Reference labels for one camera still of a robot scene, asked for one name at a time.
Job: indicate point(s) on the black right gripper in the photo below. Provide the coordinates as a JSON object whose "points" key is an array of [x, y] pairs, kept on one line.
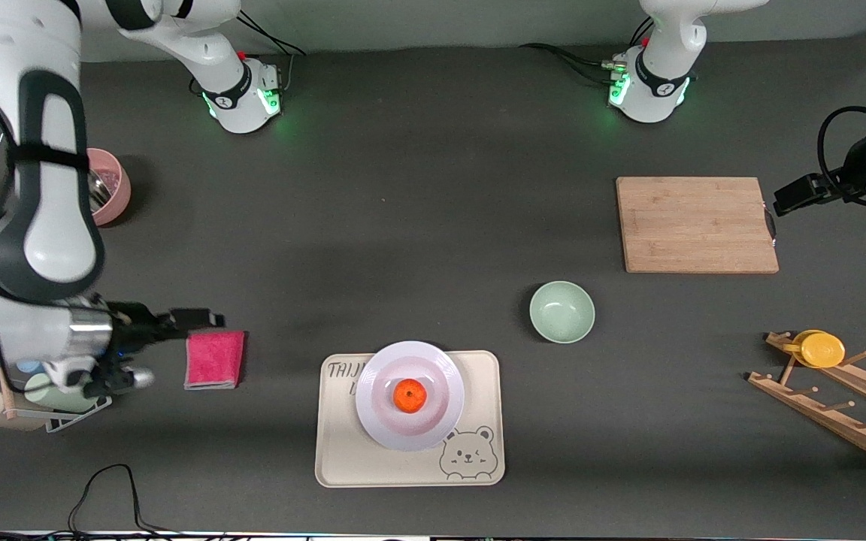
{"points": [[134, 324]]}

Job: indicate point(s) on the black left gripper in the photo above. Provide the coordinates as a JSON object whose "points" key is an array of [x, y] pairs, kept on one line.
{"points": [[851, 177]]}

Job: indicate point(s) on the orange fruit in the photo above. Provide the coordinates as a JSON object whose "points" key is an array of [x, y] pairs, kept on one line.
{"points": [[410, 396]]}

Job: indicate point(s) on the white round plate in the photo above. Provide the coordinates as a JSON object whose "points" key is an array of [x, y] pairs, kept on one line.
{"points": [[433, 368]]}

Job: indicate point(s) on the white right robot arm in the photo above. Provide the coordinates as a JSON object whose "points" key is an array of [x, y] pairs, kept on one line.
{"points": [[49, 188]]}

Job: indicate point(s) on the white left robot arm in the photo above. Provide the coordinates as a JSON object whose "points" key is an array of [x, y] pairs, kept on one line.
{"points": [[658, 45]]}

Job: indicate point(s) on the pink folded cloth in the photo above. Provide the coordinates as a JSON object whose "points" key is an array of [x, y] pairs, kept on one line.
{"points": [[214, 361]]}

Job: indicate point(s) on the wooden cutting board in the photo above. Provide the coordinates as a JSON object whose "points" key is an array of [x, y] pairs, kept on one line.
{"points": [[692, 225]]}

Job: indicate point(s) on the pink ribbed bowl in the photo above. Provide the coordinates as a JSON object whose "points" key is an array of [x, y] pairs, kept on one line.
{"points": [[119, 199]]}

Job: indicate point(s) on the yellow cup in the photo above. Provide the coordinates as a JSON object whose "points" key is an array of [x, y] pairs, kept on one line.
{"points": [[822, 350]]}

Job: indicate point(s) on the green cup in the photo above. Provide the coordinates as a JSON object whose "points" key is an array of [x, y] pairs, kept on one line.
{"points": [[38, 391]]}

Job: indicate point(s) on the metal scoop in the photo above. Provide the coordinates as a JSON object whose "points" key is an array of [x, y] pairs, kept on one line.
{"points": [[98, 188]]}

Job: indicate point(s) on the blue cup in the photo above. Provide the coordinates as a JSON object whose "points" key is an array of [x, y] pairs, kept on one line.
{"points": [[27, 367]]}

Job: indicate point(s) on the wooden rack rod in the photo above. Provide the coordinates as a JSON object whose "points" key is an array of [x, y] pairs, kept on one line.
{"points": [[7, 394]]}

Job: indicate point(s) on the wooden peg drying rack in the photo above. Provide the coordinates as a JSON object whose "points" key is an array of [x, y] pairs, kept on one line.
{"points": [[839, 417]]}

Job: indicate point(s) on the pale green bowl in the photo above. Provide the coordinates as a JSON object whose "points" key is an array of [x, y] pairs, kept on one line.
{"points": [[561, 312]]}

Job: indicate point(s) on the beige bear print tray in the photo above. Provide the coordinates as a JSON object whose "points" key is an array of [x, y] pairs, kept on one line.
{"points": [[478, 391]]}

